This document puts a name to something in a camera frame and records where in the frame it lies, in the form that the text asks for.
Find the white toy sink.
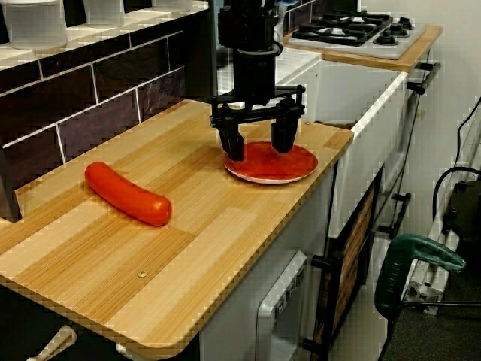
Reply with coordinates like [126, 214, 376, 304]
[276, 47, 410, 131]

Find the black stove grate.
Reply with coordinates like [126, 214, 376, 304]
[292, 10, 394, 48]

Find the grey toy stove top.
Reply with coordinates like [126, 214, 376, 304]
[286, 9, 430, 61]

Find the thin black cable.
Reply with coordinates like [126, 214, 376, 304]
[455, 96, 481, 168]

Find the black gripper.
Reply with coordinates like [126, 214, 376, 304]
[209, 47, 307, 163]

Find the wooden slat cabinet door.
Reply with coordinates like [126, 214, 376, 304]
[302, 167, 385, 356]

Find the thick black cable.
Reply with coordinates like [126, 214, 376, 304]
[431, 165, 481, 223]

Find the red round plate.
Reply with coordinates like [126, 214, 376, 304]
[222, 141, 319, 185]

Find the white toy dishwasher door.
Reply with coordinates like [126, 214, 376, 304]
[256, 250, 310, 361]

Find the short white drawer handle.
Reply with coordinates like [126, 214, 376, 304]
[115, 342, 144, 361]

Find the dark equipment box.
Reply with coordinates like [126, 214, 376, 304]
[440, 179, 481, 246]

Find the large translucent plastic container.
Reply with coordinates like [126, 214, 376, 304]
[1, 0, 68, 51]

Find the long white drawer handle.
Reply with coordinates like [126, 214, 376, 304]
[25, 325, 78, 361]

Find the medium translucent plastic container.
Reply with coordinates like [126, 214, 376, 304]
[83, 0, 126, 29]

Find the green power drill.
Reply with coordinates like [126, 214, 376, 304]
[374, 233, 467, 319]

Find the red toy sausage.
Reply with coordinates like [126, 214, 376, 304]
[84, 161, 173, 227]

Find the long black cabinet handle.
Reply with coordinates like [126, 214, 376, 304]
[405, 61, 442, 96]

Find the short black cabinet handle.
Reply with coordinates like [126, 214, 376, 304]
[377, 192, 413, 240]

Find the aluminium extrusion bar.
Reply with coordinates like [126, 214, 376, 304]
[404, 127, 481, 316]

